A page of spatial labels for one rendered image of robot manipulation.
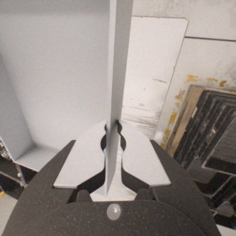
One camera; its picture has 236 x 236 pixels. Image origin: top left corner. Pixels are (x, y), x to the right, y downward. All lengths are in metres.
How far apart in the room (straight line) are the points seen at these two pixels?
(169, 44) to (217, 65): 0.85
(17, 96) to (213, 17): 1.26
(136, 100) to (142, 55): 0.18
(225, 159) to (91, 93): 1.02
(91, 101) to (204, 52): 1.16
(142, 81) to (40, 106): 0.38
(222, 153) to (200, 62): 0.73
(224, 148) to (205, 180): 0.49
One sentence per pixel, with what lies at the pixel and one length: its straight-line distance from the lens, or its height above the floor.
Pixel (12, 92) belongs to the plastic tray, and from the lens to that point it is 0.27.
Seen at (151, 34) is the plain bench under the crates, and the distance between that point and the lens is 0.50.
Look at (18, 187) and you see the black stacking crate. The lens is 1.50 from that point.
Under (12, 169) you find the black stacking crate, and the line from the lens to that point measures 1.12.
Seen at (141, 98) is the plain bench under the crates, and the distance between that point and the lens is 0.52.
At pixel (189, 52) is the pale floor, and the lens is 1.23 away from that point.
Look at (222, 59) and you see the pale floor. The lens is 1.31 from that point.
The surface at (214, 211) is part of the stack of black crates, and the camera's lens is 1.36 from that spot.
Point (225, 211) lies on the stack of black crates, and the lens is 1.85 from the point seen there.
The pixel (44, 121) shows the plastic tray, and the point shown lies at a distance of 0.25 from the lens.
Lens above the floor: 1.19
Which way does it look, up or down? 58 degrees down
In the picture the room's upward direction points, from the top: 150 degrees counter-clockwise
